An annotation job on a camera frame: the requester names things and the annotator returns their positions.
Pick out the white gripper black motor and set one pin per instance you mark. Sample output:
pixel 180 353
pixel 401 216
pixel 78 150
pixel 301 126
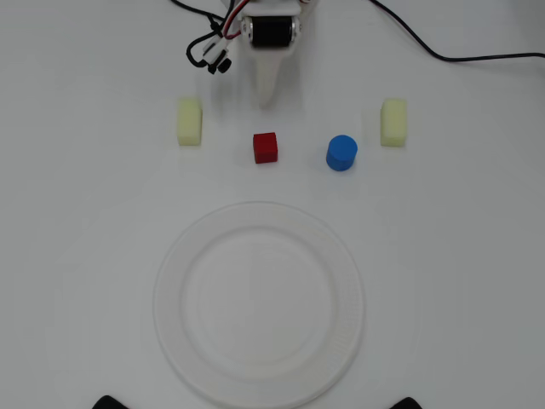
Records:
pixel 271 31

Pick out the blue cylinder block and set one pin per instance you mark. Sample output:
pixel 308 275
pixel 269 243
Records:
pixel 341 153

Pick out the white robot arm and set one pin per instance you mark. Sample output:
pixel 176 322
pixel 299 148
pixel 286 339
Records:
pixel 272 5

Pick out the red cube block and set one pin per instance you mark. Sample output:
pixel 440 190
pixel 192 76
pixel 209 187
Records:
pixel 265 148

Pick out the pale yellow foam block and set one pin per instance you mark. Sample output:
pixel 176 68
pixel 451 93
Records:
pixel 189 123
pixel 393 123

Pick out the white round plastic plate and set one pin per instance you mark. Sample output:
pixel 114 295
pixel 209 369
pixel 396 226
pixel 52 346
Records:
pixel 259 307

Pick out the black rounded stand foot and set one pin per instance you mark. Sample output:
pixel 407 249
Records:
pixel 108 403
pixel 409 404

